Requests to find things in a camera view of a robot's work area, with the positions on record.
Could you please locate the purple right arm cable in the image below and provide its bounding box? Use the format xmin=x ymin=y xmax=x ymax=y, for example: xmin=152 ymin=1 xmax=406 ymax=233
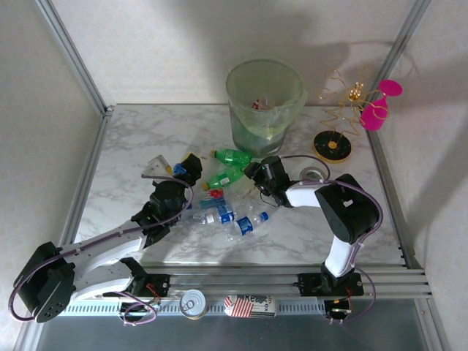
xmin=278 ymin=154 xmax=385 ymax=270

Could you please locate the clear plastic bottle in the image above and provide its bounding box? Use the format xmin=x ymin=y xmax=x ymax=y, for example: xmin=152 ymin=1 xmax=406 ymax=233
xmin=230 ymin=197 xmax=263 ymax=220

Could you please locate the silver tin can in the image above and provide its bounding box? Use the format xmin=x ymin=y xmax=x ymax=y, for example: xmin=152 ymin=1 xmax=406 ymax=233
xmin=178 ymin=289 xmax=206 ymax=321

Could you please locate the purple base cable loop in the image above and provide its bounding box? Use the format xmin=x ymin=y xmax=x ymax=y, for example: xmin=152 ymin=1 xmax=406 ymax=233
xmin=328 ymin=266 xmax=378 ymax=325
xmin=118 ymin=288 xmax=160 ymax=326

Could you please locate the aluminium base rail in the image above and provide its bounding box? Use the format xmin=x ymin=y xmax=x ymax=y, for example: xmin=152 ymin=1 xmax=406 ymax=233
xmin=140 ymin=263 xmax=434 ymax=299

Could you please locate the mesh bin with green liner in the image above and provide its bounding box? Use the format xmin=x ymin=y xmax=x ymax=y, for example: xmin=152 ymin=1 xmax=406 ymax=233
xmin=224 ymin=58 xmax=310 ymax=159

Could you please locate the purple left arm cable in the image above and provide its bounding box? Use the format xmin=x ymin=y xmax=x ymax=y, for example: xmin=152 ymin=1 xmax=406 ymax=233
xmin=9 ymin=173 xmax=195 ymax=322

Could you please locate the aluminium frame post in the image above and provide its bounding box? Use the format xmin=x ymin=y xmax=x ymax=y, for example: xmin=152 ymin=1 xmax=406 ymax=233
xmin=34 ymin=0 xmax=114 ymax=116
xmin=365 ymin=0 xmax=434 ymax=110

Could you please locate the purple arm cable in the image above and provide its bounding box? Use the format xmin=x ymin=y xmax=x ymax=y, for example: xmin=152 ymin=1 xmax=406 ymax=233
xmin=9 ymin=173 xmax=195 ymax=322
xmin=278 ymin=154 xmax=385 ymax=270

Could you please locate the striped small box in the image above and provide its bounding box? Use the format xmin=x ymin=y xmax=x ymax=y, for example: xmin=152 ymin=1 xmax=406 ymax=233
xmin=223 ymin=293 xmax=279 ymax=319

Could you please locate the aluminium table edge rail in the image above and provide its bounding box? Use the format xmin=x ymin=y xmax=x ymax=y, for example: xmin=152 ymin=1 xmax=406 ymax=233
xmin=365 ymin=124 xmax=453 ymax=351
xmin=60 ymin=105 xmax=116 ymax=257

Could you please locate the green plastic bottle with label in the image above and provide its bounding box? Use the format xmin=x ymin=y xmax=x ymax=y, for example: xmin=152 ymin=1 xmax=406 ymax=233
xmin=200 ymin=166 xmax=246 ymax=192

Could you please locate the clear square bottle red cap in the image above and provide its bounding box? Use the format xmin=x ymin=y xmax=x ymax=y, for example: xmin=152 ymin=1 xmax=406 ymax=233
xmin=199 ymin=187 xmax=226 ymax=205

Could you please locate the pink plastic wine glass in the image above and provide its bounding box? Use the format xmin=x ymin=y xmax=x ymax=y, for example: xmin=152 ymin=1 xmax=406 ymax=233
xmin=358 ymin=79 xmax=404 ymax=132

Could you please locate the blue label bottle white cap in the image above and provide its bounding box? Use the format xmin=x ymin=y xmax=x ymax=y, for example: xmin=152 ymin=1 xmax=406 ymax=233
xmin=186 ymin=205 xmax=237 ymax=226

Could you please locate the grey slotted cable duct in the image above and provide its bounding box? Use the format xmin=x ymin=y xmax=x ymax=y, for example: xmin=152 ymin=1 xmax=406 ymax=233
xmin=58 ymin=298 xmax=330 ymax=318

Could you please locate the gold wire glass stand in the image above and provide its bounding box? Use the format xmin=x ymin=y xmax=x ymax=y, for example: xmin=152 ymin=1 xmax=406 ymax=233
xmin=312 ymin=69 xmax=390 ymax=164

